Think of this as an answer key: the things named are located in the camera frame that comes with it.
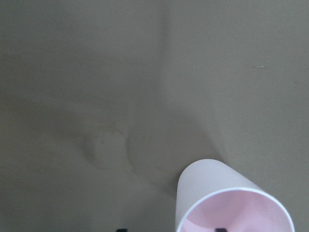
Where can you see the pink plastic cup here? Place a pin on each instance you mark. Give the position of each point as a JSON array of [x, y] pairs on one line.
[[212, 195]]

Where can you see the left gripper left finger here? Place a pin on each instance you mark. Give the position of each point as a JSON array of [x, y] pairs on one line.
[[122, 230]]

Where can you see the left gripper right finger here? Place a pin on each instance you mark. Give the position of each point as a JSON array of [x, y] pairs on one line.
[[220, 230]]

